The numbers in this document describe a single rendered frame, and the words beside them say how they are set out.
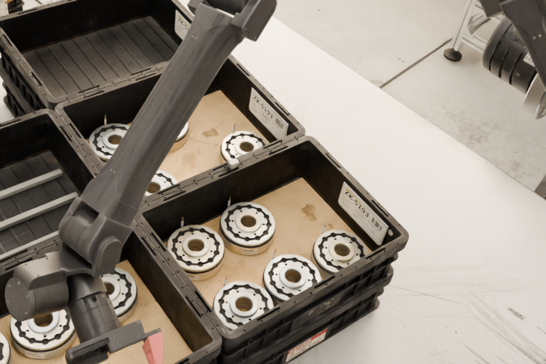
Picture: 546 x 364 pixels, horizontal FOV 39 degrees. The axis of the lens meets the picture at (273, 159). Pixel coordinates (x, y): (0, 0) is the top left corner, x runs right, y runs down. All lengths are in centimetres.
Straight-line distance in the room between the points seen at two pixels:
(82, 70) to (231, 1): 76
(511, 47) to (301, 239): 52
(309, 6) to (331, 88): 155
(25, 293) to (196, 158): 64
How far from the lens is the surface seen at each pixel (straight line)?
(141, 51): 181
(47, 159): 157
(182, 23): 178
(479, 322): 162
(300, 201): 152
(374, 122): 192
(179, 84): 103
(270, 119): 158
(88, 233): 103
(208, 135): 162
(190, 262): 136
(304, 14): 346
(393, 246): 136
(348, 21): 347
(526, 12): 85
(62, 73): 175
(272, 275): 137
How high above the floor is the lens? 196
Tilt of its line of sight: 46 degrees down
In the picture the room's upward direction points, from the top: 11 degrees clockwise
